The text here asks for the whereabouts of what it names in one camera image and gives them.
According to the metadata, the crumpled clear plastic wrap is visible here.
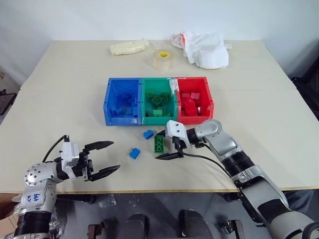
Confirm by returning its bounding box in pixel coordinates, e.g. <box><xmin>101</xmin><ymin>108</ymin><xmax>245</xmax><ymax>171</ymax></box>
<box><xmin>98</xmin><ymin>195</ymin><xmax>117</xmax><ymax>209</ymax></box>

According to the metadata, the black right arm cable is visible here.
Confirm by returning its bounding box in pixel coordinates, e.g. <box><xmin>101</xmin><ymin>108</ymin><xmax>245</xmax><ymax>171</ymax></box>
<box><xmin>182</xmin><ymin>142</ymin><xmax>240</xmax><ymax>185</ymax></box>

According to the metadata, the long green building block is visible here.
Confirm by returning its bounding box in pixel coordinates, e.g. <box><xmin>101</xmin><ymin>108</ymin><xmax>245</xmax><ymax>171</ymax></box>
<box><xmin>153</xmin><ymin>134</ymin><xmax>166</xmax><ymax>153</ymax></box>

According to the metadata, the clear packing tape roll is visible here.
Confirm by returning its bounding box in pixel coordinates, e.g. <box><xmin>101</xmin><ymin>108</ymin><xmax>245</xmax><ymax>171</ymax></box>
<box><xmin>152</xmin><ymin>48</ymin><xmax>175</xmax><ymax>72</ymax></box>

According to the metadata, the red plastic bin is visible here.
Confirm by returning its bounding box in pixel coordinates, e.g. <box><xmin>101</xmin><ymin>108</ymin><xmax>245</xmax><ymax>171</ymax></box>
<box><xmin>174</xmin><ymin>76</ymin><xmax>215</xmax><ymax>125</ymax></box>

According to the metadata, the blue plastic bin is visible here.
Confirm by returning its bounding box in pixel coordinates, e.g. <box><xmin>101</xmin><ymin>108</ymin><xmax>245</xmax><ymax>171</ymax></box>
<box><xmin>103</xmin><ymin>77</ymin><xmax>144</xmax><ymax>126</ymax></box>

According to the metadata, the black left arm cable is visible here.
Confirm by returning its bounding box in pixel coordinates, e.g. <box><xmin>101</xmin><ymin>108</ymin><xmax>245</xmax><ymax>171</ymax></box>
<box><xmin>41</xmin><ymin>135</ymin><xmax>70</xmax><ymax>163</ymax></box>

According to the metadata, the white crumpled cloth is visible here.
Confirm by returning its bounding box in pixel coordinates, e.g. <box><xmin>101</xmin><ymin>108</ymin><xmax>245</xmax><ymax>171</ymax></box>
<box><xmin>171</xmin><ymin>30</ymin><xmax>233</xmax><ymax>70</ymax></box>

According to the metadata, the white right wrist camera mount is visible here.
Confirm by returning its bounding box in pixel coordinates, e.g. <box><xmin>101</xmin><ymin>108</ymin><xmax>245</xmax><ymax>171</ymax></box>
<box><xmin>164</xmin><ymin>120</ymin><xmax>190</xmax><ymax>147</ymax></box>

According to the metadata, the cream filled plastic pouch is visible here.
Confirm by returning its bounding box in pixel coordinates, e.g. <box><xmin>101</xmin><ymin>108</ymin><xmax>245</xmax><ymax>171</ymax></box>
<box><xmin>109</xmin><ymin>39</ymin><xmax>150</xmax><ymax>57</ymax></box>

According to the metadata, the large red building block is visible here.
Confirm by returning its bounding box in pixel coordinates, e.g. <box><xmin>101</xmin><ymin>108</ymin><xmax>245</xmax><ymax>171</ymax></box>
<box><xmin>183</xmin><ymin>102</ymin><xmax>198</xmax><ymax>117</ymax></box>

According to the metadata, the black equipment frame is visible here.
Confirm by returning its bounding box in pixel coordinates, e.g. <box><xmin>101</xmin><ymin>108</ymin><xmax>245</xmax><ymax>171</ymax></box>
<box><xmin>0</xmin><ymin>70</ymin><xmax>17</xmax><ymax>117</ymax></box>

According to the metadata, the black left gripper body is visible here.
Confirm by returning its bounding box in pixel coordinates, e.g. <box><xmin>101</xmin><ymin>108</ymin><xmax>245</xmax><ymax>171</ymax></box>
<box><xmin>72</xmin><ymin>148</ymin><xmax>95</xmax><ymax>182</ymax></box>

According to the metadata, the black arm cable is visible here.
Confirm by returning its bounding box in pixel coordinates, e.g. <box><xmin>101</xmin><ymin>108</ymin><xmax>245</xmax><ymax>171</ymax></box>
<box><xmin>41</xmin><ymin>135</ymin><xmax>70</xmax><ymax>163</ymax></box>
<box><xmin>182</xmin><ymin>142</ymin><xmax>240</xmax><ymax>185</ymax></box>

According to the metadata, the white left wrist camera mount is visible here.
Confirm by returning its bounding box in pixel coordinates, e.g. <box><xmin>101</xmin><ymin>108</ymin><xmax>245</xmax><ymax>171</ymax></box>
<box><xmin>60</xmin><ymin>141</ymin><xmax>81</xmax><ymax>180</ymax></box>

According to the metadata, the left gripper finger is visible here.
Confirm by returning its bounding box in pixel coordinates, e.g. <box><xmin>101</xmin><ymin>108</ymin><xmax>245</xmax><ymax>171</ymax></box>
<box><xmin>84</xmin><ymin>140</ymin><xmax>115</xmax><ymax>153</ymax></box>
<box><xmin>89</xmin><ymin>164</ymin><xmax>121</xmax><ymax>182</ymax></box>

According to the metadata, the green plastic bin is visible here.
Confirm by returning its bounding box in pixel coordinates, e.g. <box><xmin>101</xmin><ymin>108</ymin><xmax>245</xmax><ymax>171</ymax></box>
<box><xmin>141</xmin><ymin>77</ymin><xmax>178</xmax><ymax>125</ymax></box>

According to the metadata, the brown cardboard box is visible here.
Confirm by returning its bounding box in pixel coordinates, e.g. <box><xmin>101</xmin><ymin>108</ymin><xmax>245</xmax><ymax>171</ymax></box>
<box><xmin>0</xmin><ymin>193</ymin><xmax>22</xmax><ymax>239</ymax></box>

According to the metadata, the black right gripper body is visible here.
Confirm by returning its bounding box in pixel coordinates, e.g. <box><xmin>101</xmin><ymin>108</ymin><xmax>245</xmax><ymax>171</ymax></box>
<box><xmin>171</xmin><ymin>136</ymin><xmax>187</xmax><ymax>151</ymax></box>

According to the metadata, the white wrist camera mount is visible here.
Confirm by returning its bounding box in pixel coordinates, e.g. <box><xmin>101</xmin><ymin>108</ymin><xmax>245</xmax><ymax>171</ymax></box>
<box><xmin>60</xmin><ymin>141</ymin><xmax>81</xmax><ymax>180</ymax></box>
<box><xmin>164</xmin><ymin>120</ymin><xmax>190</xmax><ymax>147</ymax></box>

